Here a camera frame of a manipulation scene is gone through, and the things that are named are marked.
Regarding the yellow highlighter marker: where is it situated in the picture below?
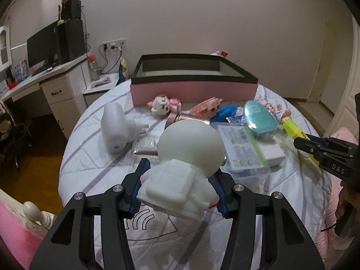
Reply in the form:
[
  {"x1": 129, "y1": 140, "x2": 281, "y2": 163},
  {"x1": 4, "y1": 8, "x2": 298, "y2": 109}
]
[{"x1": 283, "y1": 119, "x2": 319, "y2": 165}]

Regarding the small blonde doll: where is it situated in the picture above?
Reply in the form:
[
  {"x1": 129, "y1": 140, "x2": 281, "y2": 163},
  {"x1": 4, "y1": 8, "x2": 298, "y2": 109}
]
[{"x1": 259, "y1": 100, "x2": 292, "y2": 124}]

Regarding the clear plastic labelled box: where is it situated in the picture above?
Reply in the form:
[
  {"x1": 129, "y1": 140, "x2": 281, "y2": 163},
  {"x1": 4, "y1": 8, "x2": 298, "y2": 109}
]
[{"x1": 214, "y1": 123, "x2": 270, "y2": 189}]

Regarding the pink block donut model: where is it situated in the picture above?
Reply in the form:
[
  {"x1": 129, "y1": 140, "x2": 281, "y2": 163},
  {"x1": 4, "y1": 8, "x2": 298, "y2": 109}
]
[{"x1": 190, "y1": 97, "x2": 223, "y2": 119}]

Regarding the white astronaut figure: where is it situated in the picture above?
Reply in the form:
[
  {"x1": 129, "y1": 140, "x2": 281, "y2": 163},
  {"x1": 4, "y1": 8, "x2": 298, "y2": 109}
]
[{"x1": 137, "y1": 120, "x2": 225, "y2": 221}]

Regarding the clear glass bottle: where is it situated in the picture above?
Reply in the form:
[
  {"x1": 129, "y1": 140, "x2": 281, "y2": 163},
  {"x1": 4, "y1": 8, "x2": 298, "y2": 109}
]
[{"x1": 130, "y1": 135, "x2": 159, "y2": 167}]

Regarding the white charger adapter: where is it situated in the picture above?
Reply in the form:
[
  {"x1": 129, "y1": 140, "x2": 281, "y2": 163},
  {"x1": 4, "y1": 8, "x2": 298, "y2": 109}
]
[{"x1": 258, "y1": 143, "x2": 286, "y2": 168}]

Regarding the teal oval case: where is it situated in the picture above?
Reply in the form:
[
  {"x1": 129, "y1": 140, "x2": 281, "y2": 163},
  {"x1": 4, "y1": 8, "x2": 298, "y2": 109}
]
[{"x1": 243, "y1": 101, "x2": 279, "y2": 141}]

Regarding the blue round object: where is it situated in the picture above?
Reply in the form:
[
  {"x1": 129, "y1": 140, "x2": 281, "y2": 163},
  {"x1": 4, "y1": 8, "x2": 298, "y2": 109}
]
[{"x1": 211, "y1": 106, "x2": 238, "y2": 123}]

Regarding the white rounded plug device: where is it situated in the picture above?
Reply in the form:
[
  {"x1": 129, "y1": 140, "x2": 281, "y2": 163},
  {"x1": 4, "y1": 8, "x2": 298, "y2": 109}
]
[{"x1": 101, "y1": 102, "x2": 149, "y2": 154}]

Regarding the pink box black rim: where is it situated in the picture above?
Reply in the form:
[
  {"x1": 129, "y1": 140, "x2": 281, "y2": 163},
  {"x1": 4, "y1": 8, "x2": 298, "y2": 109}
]
[{"x1": 130, "y1": 54, "x2": 258, "y2": 106}]

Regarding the rose gold metal cup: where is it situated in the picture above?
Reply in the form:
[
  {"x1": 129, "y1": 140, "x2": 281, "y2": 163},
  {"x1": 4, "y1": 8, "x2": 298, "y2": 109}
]
[{"x1": 165, "y1": 112, "x2": 211, "y2": 129}]

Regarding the white pink block cat figure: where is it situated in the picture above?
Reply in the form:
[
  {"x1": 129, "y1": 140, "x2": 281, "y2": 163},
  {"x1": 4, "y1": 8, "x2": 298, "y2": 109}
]
[{"x1": 147, "y1": 95, "x2": 182, "y2": 116}]

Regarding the white bedside cabinet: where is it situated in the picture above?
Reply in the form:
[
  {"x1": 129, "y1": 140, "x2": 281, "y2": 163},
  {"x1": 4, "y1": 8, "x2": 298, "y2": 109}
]
[{"x1": 83, "y1": 73, "x2": 119, "y2": 107}]

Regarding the white desk with drawers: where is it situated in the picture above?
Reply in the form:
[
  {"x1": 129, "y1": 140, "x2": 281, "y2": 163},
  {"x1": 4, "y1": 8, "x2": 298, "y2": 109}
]
[{"x1": 1, "y1": 54, "x2": 91, "y2": 138}]

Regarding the blue yellow snack bag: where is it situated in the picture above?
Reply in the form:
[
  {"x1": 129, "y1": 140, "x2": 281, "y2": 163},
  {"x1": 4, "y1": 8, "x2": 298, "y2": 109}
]
[{"x1": 118, "y1": 57, "x2": 130, "y2": 82}]

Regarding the bottle with orange cap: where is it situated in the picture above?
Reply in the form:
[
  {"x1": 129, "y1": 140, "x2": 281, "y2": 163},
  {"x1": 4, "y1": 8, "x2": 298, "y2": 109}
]
[{"x1": 87, "y1": 54, "x2": 100, "y2": 81}]

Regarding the black computer monitor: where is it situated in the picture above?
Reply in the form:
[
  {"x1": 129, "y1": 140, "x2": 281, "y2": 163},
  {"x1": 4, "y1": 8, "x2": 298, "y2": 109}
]
[{"x1": 27, "y1": 21, "x2": 59, "y2": 67}]

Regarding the white bed post knob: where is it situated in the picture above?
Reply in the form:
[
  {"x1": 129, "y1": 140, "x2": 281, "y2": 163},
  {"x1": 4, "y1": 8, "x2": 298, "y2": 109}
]
[{"x1": 22, "y1": 201, "x2": 57, "y2": 230}]

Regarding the white wall power outlet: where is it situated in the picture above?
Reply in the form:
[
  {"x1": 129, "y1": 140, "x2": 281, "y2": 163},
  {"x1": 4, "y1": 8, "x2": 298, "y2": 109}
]
[{"x1": 101, "y1": 38, "x2": 126, "y2": 51}]

